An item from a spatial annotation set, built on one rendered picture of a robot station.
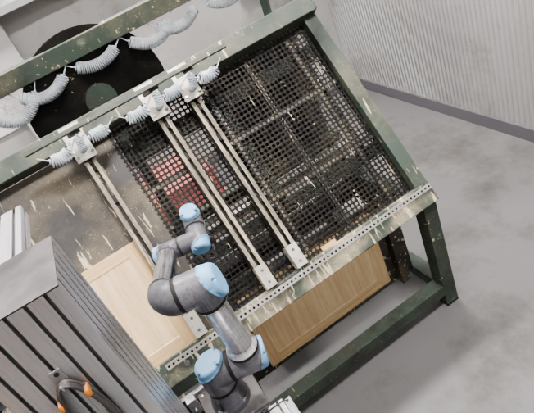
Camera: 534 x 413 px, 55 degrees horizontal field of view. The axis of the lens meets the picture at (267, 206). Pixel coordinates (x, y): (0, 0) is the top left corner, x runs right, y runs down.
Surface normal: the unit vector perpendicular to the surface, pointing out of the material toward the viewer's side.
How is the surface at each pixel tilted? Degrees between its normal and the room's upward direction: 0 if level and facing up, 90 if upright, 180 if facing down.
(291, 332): 90
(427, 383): 0
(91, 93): 90
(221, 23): 90
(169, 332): 56
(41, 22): 90
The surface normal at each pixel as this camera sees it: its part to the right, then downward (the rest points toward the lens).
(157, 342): 0.17, -0.14
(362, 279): 0.45, 0.35
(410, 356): -0.36, -0.77
